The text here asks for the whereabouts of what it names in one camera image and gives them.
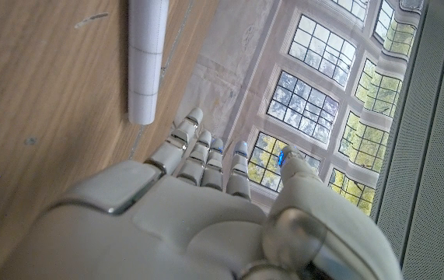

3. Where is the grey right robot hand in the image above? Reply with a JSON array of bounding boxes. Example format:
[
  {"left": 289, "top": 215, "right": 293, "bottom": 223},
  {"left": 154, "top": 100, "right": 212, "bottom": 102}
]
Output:
[{"left": 0, "top": 107, "right": 404, "bottom": 280}]

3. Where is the rolled grey paper tube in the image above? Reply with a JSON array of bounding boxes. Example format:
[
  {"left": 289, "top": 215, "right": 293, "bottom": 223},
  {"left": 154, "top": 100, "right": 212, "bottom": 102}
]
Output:
[{"left": 127, "top": 0, "right": 170, "bottom": 125}]

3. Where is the printed window backdrop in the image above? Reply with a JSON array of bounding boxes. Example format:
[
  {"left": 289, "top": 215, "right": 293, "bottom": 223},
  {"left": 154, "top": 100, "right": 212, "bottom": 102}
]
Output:
[{"left": 173, "top": 0, "right": 427, "bottom": 217}]

